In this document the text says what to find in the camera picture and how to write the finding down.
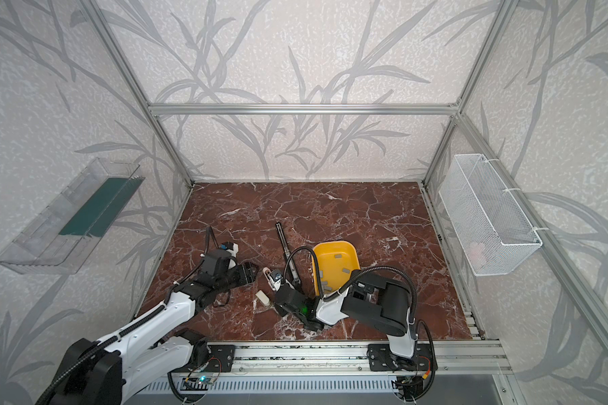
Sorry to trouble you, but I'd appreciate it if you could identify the aluminium frame corner post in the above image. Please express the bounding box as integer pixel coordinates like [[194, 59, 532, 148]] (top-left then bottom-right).
[[79, 0, 194, 187], [422, 0, 519, 189]]

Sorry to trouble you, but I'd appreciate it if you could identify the beige mini stapler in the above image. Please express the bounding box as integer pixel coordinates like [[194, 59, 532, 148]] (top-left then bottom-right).
[[256, 290, 271, 307]]

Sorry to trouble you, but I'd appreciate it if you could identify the aluminium frame corner post right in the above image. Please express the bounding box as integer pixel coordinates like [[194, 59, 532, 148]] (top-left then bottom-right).
[[422, 0, 519, 189]]

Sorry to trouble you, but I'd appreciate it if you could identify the aluminium frame back crossbar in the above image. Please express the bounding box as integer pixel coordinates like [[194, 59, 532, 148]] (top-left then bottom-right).
[[149, 103, 458, 116]]

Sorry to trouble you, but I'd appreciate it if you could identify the green circuit board left base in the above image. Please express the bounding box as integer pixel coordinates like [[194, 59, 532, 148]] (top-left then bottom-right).
[[180, 375, 219, 392]]

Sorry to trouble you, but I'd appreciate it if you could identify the clear plastic wall bin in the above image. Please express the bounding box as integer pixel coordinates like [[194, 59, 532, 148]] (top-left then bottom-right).
[[0, 158, 145, 275]]

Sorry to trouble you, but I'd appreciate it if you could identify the yellow plastic tray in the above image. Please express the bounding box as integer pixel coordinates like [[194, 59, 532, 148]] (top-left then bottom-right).
[[312, 241, 361, 295]]

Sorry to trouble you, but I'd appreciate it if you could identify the circuit board right base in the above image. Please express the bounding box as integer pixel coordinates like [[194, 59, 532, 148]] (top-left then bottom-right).
[[392, 372, 435, 403]]

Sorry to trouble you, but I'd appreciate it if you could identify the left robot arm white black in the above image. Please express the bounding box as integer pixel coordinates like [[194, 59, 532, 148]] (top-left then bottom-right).
[[37, 242, 258, 404]]

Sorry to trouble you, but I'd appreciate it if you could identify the white wire mesh basket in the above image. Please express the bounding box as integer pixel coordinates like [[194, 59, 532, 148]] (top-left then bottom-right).
[[439, 154, 543, 277]]

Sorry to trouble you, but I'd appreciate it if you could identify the aluminium frame corner post left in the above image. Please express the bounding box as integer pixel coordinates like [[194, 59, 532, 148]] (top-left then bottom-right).
[[79, 0, 194, 187]]

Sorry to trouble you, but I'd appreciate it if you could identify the black metal stapler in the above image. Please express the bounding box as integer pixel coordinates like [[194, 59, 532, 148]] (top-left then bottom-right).
[[275, 222, 302, 287]]

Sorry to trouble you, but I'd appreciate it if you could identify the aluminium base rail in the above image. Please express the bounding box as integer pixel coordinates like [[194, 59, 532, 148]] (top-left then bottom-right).
[[221, 340, 513, 377]]

